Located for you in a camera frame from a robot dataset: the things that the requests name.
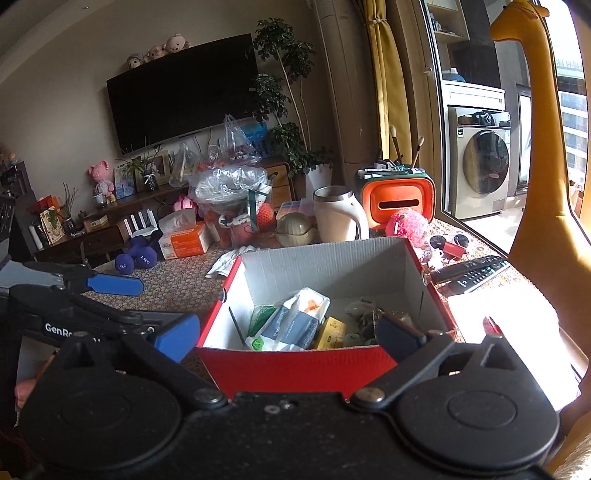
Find pink fluffy ball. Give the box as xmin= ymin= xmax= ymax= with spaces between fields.
xmin=385 ymin=209 xmax=429 ymax=247

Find small plant in dotted vase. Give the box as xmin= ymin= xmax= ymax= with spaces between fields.
xmin=115 ymin=138 xmax=162 ymax=191

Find vase with dried twigs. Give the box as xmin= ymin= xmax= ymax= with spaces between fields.
xmin=58 ymin=182 xmax=79 ymax=236

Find clear plastic storage box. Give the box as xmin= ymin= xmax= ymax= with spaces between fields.
xmin=276 ymin=199 xmax=317 ymax=220

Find yellow curtain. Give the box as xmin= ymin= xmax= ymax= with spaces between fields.
xmin=362 ymin=0 xmax=414 ymax=167

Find cream round lidded bowl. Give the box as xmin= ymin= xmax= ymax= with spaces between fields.
xmin=276 ymin=212 xmax=318 ymax=247

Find orange tissue box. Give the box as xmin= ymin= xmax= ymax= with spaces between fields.
xmin=158 ymin=209 xmax=212 ymax=260

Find silver washing machine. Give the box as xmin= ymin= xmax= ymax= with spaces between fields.
xmin=448 ymin=106 xmax=512 ymax=220

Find red cardboard box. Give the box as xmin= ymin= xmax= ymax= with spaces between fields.
xmin=196 ymin=237 xmax=458 ymax=400

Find blue picture card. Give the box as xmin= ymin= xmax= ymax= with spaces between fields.
xmin=113 ymin=164 xmax=136 ymax=200

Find potted green tree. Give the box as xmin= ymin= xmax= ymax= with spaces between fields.
xmin=249 ymin=18 xmax=334 ymax=199

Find white standing air conditioner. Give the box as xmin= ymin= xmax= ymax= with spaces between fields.
xmin=314 ymin=0 xmax=382 ymax=185

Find framed plant picture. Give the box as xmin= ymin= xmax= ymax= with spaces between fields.
xmin=39 ymin=208 xmax=65 ymax=245

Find bag of oranges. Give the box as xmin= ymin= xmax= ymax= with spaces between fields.
xmin=198 ymin=154 xmax=227 ymax=174

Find wall shelf cabinet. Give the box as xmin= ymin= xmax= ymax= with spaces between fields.
xmin=425 ymin=0 xmax=469 ymax=44

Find person's left hand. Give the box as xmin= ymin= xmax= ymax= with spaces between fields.
xmin=14 ymin=362 xmax=54 ymax=411

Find white router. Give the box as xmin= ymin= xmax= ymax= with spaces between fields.
xmin=122 ymin=209 xmax=160 ymax=238

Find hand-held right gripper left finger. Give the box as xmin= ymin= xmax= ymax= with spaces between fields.
xmin=48 ymin=313 xmax=229 ymax=411

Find wooden photo frame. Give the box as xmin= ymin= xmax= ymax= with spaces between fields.
xmin=139 ymin=150 xmax=172 ymax=188

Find green sachet with tassel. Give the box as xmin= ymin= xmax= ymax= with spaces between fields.
xmin=248 ymin=305 xmax=278 ymax=337

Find plastic wrapped gift basket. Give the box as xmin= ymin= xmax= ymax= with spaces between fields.
xmin=188 ymin=165 xmax=273 ymax=250

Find white plastic bag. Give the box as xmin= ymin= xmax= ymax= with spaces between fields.
xmin=218 ymin=114 xmax=262 ymax=166

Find black sunglasses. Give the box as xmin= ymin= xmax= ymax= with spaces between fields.
xmin=429 ymin=234 xmax=470 ymax=251

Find wooden television console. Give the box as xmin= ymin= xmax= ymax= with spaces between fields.
xmin=28 ymin=157 xmax=296 ymax=264

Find small yellow box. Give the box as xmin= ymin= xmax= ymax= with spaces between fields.
xmin=314 ymin=316 xmax=347 ymax=349

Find white mug with handle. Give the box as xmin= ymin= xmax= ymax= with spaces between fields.
xmin=313 ymin=185 xmax=370 ymax=243

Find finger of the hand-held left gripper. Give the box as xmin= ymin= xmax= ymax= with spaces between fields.
xmin=23 ymin=261 xmax=145 ymax=297
xmin=115 ymin=310 xmax=188 ymax=334

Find white laundry cabinet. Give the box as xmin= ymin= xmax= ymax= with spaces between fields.
xmin=441 ymin=80 xmax=506 ymax=112

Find black wall television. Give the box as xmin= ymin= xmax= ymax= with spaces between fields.
xmin=106 ymin=33 xmax=259 ymax=155

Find orange and green storage case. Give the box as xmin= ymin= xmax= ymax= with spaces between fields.
xmin=355 ymin=166 xmax=437 ymax=232

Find blue and white snack packet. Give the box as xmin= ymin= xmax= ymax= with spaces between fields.
xmin=245 ymin=288 xmax=331 ymax=352

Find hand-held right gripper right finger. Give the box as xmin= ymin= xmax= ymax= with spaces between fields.
xmin=350 ymin=314 xmax=534 ymax=411

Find clear plastic bag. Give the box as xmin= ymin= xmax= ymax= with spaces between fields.
xmin=168 ymin=142 xmax=199 ymax=188

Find pink plush bear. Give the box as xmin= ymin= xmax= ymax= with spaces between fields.
xmin=88 ymin=161 xmax=115 ymax=198

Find yellow giraffe toy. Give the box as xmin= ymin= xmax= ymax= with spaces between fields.
xmin=489 ymin=0 xmax=591 ymax=472

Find white crumpled cloth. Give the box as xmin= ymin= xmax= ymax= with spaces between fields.
xmin=204 ymin=246 xmax=273 ymax=279

